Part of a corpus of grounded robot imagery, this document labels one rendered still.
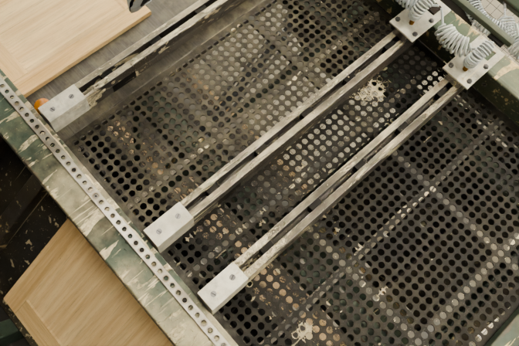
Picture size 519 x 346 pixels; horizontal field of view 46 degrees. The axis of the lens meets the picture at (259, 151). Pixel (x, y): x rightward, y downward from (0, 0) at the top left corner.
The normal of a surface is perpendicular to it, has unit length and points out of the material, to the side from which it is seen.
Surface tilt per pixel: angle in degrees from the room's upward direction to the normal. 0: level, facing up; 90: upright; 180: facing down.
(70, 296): 90
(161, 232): 55
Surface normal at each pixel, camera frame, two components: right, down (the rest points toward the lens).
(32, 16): 0.07, -0.41
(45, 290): -0.37, 0.00
